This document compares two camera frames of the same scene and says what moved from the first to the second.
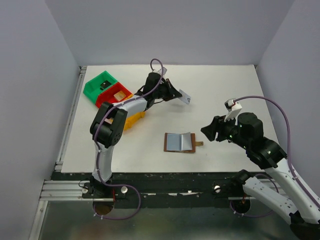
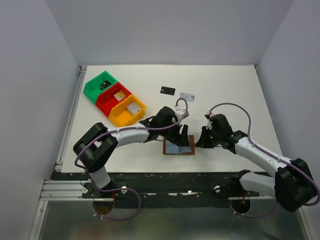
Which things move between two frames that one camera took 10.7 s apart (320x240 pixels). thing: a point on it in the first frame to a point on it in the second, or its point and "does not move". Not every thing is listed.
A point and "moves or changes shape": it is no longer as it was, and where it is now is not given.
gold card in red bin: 119,95 does not move
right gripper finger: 211,130 to 204,140
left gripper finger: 172,93 to 184,137
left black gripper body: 162,91 to 165,132
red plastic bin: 108,95 does not move
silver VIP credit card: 185,97 moves or changes shape
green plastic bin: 92,88 does not move
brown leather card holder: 184,142 moves or changes shape
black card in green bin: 105,84 does not move
